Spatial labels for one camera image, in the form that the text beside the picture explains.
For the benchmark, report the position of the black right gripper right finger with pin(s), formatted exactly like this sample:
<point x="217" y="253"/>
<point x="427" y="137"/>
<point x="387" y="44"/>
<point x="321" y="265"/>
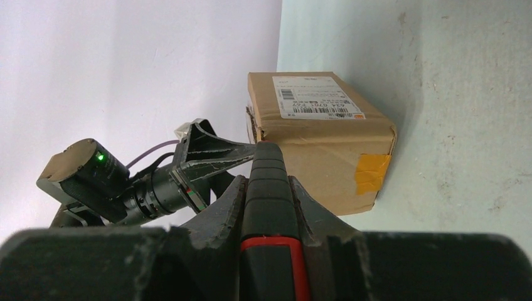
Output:
<point x="344" y="263"/>

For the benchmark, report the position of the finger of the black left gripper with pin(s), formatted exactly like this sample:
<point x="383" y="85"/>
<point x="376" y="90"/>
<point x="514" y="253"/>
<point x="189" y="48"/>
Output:
<point x="219" y="183"/>
<point x="202" y="154"/>

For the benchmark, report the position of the red black utility knife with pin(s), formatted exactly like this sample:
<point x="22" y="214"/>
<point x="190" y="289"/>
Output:
<point x="272" y="265"/>

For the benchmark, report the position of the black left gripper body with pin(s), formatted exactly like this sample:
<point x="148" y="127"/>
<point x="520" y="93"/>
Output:
<point x="195" y="195"/>

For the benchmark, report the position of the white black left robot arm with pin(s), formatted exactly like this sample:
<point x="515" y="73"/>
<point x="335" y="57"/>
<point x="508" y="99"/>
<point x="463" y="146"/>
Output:
<point x="95" y="189"/>

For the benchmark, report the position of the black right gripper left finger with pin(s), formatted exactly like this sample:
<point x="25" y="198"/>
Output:
<point x="195" y="261"/>

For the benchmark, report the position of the brown cardboard express box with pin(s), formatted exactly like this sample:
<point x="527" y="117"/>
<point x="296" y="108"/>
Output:
<point x="336" y="143"/>

